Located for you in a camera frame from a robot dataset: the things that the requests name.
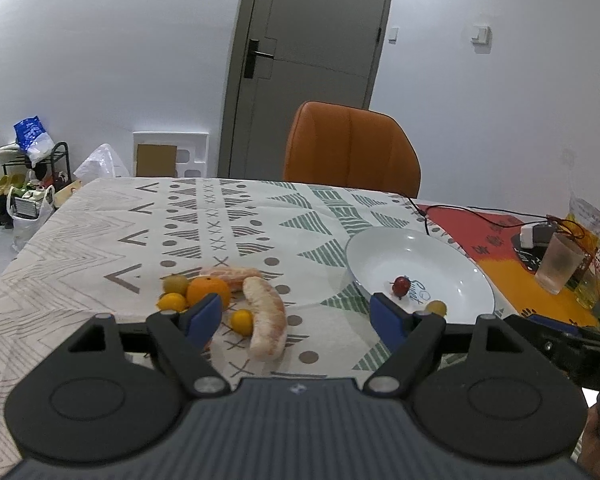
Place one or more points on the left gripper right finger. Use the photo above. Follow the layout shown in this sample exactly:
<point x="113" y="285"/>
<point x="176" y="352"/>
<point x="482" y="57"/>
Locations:
<point x="414" y="345"/>

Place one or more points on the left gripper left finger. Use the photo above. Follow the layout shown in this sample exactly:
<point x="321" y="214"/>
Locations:
<point x="179" y="340"/>

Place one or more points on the green kiwi fruit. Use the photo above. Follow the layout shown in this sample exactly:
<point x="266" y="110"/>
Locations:
<point x="437" y="307"/>

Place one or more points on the small red plum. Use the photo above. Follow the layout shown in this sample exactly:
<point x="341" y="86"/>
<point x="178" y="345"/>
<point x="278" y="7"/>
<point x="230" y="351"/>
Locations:
<point x="401" y="286"/>

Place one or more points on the long peeled pomelo segment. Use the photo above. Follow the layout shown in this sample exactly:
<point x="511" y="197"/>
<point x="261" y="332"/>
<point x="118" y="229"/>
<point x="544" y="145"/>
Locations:
<point x="268" y="339"/>

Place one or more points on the person right hand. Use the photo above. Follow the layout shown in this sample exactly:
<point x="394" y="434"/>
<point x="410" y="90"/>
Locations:
<point x="589" y="458"/>

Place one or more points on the small yellow citrus left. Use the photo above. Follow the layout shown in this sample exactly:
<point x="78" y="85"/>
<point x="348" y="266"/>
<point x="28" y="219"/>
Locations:
<point x="172" y="301"/>

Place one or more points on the small yellow citrus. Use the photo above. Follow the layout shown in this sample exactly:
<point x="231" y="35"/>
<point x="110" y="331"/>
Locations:
<point x="241" y="321"/>
<point x="172" y="301"/>

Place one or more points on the large orange rear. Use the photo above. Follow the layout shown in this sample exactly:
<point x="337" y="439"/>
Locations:
<point x="203" y="286"/>

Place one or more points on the orange peeled pomelo segment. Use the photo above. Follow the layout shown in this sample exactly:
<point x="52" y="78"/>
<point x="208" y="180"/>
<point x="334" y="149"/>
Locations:
<point x="233" y="276"/>

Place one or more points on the green kiwi rear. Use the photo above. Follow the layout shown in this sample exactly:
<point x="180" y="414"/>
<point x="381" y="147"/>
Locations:
<point x="175" y="284"/>

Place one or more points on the small yellow citrus right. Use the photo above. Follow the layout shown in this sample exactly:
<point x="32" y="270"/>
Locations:
<point x="241" y="321"/>

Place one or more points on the white ceramic bowl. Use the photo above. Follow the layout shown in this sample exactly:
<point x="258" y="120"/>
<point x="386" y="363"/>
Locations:
<point x="376" y="256"/>

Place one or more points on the frosted plastic cup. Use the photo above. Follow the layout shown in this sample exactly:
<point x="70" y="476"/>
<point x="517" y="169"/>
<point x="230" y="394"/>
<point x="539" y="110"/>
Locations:
<point x="560" y="261"/>

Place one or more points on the patterned tablecloth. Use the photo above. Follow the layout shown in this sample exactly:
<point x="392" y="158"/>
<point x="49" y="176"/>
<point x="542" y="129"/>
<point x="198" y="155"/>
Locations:
<point x="110" y="246"/>

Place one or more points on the red orange table mat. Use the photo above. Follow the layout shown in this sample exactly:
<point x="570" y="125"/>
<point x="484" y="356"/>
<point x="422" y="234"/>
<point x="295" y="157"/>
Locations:
<point x="488" y="240"/>

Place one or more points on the white power adapter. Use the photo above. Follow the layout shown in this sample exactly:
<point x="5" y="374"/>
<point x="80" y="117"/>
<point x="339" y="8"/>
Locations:
<point x="536" y="234"/>

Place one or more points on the yellow snack packet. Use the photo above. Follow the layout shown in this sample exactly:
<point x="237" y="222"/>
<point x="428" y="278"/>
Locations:
<point x="583" y="220"/>

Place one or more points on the white foam packaging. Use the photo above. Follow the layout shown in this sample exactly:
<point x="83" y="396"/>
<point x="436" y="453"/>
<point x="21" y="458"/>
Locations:
<point x="170" y="154"/>

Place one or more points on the clear plastic bag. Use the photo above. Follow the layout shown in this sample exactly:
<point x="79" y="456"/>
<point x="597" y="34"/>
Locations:
<point x="104" y="162"/>

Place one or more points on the white plastic shopping bag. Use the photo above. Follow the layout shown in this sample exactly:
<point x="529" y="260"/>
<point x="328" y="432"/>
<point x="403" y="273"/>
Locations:
<point x="29" y="214"/>

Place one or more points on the orange leather chair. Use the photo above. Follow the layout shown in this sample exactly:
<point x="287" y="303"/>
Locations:
<point x="344" y="146"/>

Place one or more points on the blue white plastic bag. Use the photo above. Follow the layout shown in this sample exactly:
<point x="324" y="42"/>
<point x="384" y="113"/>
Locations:
<point x="33" y="139"/>

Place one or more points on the black metal shoe rack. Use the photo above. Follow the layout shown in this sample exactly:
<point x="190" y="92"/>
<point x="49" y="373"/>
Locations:
<point x="19" y="174"/>

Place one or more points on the grey door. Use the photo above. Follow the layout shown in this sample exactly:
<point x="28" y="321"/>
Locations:
<point x="325" y="50"/>

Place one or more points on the black door handle lock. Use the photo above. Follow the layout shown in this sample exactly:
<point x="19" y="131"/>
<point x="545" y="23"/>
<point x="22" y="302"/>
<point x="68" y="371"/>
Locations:
<point x="252" y="54"/>

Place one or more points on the small white wall switch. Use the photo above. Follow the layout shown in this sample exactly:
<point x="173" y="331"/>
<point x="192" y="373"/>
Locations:
<point x="393" y="34"/>

